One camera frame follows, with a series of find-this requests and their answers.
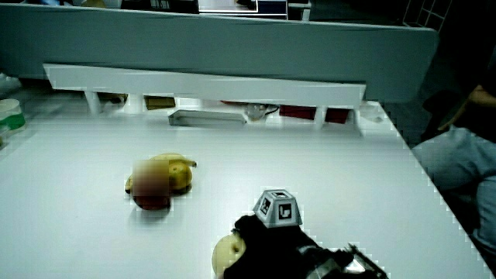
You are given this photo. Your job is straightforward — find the person's right hand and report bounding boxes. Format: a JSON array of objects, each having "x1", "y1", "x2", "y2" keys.
[{"x1": 437, "y1": 101, "x2": 470, "y2": 133}]

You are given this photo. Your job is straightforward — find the person's left hand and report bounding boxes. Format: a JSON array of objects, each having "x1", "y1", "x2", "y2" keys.
[{"x1": 223, "y1": 188, "x2": 390, "y2": 279}]

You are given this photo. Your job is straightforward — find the pale yellow apple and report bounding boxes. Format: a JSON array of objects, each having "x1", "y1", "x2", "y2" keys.
[{"x1": 211, "y1": 233, "x2": 247, "y2": 278}]

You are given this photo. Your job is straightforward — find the person's right forearm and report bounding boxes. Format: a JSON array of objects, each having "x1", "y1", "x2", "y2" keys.
[{"x1": 463, "y1": 84, "x2": 496, "y2": 110}]

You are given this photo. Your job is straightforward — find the person's legs in blue jeans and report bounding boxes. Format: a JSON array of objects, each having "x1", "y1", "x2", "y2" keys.
[{"x1": 411, "y1": 125, "x2": 496, "y2": 257}]

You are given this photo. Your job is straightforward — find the yellow-orange round fruit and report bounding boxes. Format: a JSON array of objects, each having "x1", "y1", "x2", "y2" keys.
[{"x1": 168, "y1": 161, "x2": 194, "y2": 195}]

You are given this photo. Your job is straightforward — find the dark red box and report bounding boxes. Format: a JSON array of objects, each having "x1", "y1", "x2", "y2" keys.
[
  {"x1": 324, "y1": 108, "x2": 351, "y2": 126},
  {"x1": 278, "y1": 105, "x2": 318, "y2": 121}
]

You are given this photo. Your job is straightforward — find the red apple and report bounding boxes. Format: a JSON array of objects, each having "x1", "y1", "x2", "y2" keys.
[{"x1": 131, "y1": 160, "x2": 173, "y2": 212}]

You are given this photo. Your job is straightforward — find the yellow banana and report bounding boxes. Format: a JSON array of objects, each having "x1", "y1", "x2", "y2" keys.
[{"x1": 124, "y1": 152, "x2": 198, "y2": 195}]

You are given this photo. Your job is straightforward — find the gray flat tray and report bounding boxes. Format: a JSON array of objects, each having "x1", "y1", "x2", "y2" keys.
[{"x1": 167, "y1": 108, "x2": 248, "y2": 128}]

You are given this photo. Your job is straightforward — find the white desk shelf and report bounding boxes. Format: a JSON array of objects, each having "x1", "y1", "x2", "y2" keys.
[{"x1": 43, "y1": 63, "x2": 367, "y2": 131}]

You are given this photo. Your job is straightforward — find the brown cardboard box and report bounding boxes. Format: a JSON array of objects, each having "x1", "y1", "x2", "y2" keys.
[{"x1": 143, "y1": 95, "x2": 177, "y2": 111}]

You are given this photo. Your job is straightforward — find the gray partition panel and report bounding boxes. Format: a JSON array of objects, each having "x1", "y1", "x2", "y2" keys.
[{"x1": 0, "y1": 3, "x2": 439, "y2": 104}]

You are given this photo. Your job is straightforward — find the dark brown item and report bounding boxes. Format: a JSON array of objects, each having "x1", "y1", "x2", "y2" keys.
[{"x1": 96, "y1": 92, "x2": 129, "y2": 105}]

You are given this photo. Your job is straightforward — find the white and blue box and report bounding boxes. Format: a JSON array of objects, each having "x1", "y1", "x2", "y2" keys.
[{"x1": 198, "y1": 0, "x2": 289, "y2": 20}]

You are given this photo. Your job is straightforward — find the white cup with green band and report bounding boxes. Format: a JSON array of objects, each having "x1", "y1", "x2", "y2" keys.
[{"x1": 0, "y1": 98, "x2": 27, "y2": 132}]

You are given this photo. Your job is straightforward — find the white crumpled item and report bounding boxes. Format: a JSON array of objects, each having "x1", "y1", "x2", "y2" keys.
[{"x1": 0, "y1": 72, "x2": 22, "y2": 95}]

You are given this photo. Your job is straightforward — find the white wire rack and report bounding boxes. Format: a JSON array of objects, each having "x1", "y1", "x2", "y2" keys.
[{"x1": 401, "y1": 0, "x2": 453, "y2": 33}]

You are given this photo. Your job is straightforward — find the clear plastic item with cable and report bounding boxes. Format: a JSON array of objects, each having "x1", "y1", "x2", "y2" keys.
[{"x1": 244, "y1": 103, "x2": 281, "y2": 122}]

